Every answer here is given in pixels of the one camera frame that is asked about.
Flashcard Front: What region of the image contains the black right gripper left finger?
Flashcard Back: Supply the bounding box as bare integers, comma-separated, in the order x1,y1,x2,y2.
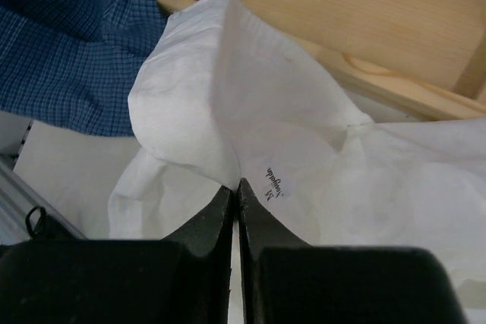
1,187,233,323

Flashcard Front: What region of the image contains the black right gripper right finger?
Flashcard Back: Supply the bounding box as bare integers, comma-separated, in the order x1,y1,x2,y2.
237,180,466,323

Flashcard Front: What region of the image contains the white shirt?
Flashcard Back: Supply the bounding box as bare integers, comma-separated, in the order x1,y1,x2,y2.
108,0,485,323

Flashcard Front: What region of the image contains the blue checkered shirt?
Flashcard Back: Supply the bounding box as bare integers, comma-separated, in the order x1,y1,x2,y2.
1,0,167,137

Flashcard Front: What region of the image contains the wooden clothes rack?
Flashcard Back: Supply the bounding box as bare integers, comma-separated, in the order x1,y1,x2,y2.
154,0,486,122

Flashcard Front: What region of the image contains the aluminium mounting rail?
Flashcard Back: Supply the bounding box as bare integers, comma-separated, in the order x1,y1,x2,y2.
0,118,88,245

